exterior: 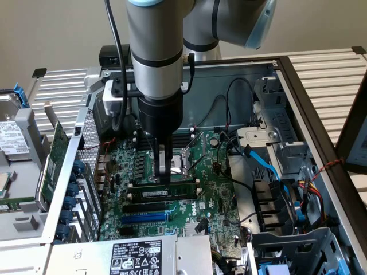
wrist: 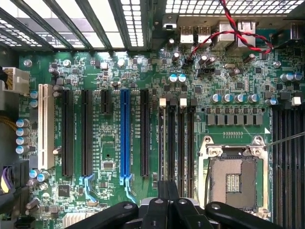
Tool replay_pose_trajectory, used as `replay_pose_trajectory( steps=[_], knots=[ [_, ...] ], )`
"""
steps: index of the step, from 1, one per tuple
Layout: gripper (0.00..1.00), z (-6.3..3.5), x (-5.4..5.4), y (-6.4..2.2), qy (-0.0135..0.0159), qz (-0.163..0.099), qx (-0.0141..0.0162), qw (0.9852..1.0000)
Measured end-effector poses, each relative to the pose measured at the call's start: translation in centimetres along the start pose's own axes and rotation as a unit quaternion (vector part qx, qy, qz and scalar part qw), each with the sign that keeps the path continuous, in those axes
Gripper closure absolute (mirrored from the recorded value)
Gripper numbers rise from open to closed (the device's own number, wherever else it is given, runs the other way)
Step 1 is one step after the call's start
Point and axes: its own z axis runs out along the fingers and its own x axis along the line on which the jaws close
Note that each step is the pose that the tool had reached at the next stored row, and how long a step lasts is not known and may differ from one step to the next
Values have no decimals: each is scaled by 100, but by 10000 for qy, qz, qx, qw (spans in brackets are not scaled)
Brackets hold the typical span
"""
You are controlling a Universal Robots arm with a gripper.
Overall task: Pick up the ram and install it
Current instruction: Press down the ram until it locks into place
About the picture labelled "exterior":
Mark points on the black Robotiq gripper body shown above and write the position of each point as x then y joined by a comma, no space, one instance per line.
160,114

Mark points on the green RAM stick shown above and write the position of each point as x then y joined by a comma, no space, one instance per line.
11,206
180,190

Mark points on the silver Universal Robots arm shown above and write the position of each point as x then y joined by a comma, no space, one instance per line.
155,43

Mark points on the CPU socket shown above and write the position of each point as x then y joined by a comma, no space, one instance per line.
179,163

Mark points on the thin metal locking lever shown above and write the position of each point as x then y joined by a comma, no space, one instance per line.
200,163
147,140

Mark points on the white case label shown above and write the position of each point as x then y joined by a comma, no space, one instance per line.
185,84

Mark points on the green Dell motherboard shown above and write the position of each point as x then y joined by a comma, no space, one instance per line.
212,183

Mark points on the long black expansion slot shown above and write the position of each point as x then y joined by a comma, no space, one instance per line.
143,208

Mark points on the open grey PC case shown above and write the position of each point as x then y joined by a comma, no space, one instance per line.
206,80

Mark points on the blue expansion slot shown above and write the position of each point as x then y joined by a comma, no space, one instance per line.
143,219

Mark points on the small silver heatsink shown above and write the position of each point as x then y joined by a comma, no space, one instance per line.
189,229

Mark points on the black box with port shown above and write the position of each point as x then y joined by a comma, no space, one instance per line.
109,54

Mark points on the short black expansion slot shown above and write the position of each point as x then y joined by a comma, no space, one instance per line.
127,232

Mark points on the blue card retention clip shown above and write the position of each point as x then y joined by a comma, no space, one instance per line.
78,167
66,215
69,202
62,230
73,189

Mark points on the black fan shroud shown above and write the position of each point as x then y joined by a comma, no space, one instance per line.
266,200

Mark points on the green graphics card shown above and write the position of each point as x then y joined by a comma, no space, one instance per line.
54,160

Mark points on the grey metal disk bay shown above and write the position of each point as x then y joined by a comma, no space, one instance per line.
286,126

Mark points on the silver power supply unit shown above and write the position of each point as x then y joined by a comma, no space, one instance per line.
86,257

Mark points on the black table corner cap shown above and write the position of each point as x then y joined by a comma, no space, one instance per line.
39,73
359,50

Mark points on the grey metal drive cage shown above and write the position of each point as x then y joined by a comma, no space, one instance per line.
286,243

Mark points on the silver hard disk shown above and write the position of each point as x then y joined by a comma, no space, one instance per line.
11,134

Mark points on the silver CPU chip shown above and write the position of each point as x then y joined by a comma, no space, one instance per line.
4,184

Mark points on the black framed panel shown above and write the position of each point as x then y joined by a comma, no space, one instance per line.
344,137

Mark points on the blue plastic disk bracket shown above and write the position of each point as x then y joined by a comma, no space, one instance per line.
21,97

